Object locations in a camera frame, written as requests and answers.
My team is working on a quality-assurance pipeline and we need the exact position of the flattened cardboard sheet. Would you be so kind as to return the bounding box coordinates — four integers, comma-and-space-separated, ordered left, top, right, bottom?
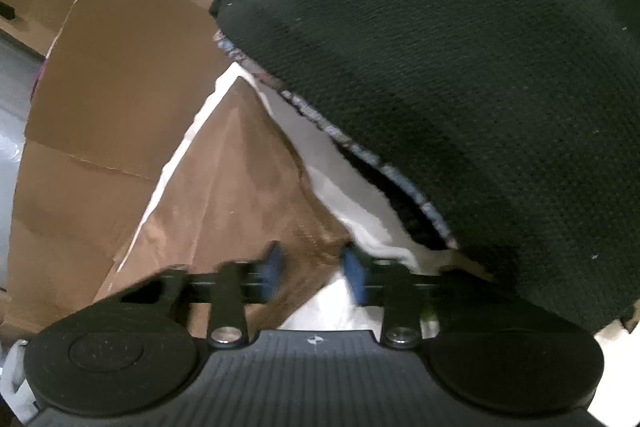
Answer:
0, 0, 236, 333

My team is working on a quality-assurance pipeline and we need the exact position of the folded black garment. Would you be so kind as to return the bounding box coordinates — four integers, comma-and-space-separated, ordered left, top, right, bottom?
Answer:
209, 0, 640, 333

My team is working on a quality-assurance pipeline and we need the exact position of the bear print blanket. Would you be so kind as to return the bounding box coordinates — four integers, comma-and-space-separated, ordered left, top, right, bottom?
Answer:
117, 62, 640, 427

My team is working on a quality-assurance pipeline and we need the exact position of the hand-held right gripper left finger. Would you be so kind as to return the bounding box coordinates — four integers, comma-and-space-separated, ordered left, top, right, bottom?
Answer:
120, 242, 284, 349

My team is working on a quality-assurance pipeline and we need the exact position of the brown shirt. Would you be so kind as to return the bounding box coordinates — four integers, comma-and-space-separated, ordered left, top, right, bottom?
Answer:
95, 77, 496, 338

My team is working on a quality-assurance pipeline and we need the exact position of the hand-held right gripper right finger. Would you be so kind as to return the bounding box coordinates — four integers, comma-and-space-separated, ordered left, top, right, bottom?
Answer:
342, 244, 501, 349

